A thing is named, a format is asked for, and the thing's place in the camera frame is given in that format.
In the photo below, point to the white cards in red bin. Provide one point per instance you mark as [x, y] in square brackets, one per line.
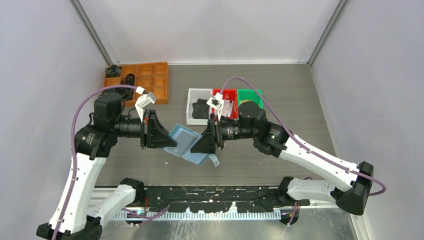
[227, 109]

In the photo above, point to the blue leather card holder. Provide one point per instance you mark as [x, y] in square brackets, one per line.
[185, 139]

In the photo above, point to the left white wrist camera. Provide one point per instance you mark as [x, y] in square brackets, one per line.
[145, 99]

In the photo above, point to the orange compartment tray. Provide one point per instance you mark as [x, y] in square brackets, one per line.
[153, 76]

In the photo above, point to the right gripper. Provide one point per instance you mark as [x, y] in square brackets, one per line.
[206, 143]

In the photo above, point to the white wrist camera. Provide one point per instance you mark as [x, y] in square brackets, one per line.
[216, 102]
[145, 99]

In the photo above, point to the green plastic bin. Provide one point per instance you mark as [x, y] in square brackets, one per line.
[245, 95]

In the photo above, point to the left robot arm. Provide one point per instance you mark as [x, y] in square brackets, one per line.
[91, 146]

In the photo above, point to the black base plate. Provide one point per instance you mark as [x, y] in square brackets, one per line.
[211, 199]

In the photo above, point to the white plastic bin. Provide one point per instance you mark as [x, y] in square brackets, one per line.
[192, 96]

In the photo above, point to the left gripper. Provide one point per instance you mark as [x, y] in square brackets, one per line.
[152, 134]

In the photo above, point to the aluminium rail frame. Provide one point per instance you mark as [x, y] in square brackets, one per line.
[137, 215]

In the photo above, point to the red plastic bin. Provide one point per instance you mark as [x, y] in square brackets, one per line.
[231, 94]

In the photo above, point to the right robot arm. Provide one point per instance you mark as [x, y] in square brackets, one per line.
[346, 184]

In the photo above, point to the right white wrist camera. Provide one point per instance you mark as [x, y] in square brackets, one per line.
[216, 102]

